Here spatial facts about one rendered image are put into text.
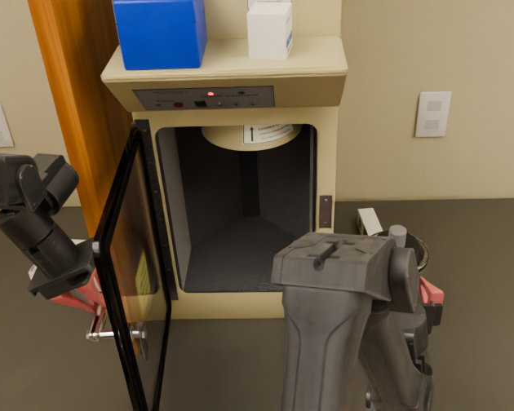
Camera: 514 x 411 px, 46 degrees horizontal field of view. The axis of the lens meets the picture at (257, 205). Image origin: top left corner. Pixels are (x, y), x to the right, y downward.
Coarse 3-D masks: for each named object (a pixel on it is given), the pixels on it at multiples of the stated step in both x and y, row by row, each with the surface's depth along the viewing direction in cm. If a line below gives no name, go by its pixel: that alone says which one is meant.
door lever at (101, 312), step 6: (102, 294) 88; (102, 306) 86; (96, 312) 85; (102, 312) 85; (96, 318) 84; (102, 318) 84; (96, 324) 83; (102, 324) 84; (90, 330) 82; (96, 330) 82; (102, 330) 83; (108, 330) 82; (90, 336) 82; (96, 336) 82; (102, 336) 82; (108, 336) 82
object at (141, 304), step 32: (128, 192) 84; (128, 224) 84; (96, 256) 69; (128, 256) 83; (128, 288) 82; (160, 288) 105; (128, 320) 81; (160, 320) 104; (160, 352) 103; (128, 384) 82
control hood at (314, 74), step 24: (120, 48) 85; (216, 48) 84; (240, 48) 83; (312, 48) 82; (336, 48) 82; (120, 72) 78; (144, 72) 78; (168, 72) 78; (192, 72) 78; (216, 72) 78; (240, 72) 77; (264, 72) 77; (288, 72) 77; (312, 72) 77; (336, 72) 77; (120, 96) 84; (288, 96) 85; (312, 96) 85; (336, 96) 85
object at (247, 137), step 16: (208, 128) 102; (224, 128) 99; (240, 128) 98; (256, 128) 98; (272, 128) 98; (288, 128) 100; (224, 144) 99; (240, 144) 98; (256, 144) 98; (272, 144) 99
